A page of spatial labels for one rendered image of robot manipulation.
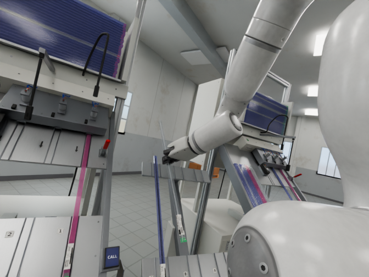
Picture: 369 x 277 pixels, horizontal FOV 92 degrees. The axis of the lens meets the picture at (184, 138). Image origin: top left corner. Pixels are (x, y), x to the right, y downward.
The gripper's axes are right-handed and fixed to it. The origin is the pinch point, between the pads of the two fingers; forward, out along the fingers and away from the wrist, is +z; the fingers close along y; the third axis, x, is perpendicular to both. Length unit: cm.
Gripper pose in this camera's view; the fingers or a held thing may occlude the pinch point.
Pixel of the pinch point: (168, 159)
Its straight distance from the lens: 71.8
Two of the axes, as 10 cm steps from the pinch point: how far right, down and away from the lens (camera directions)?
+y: -7.3, -2.7, -6.3
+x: 1.0, 8.6, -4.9
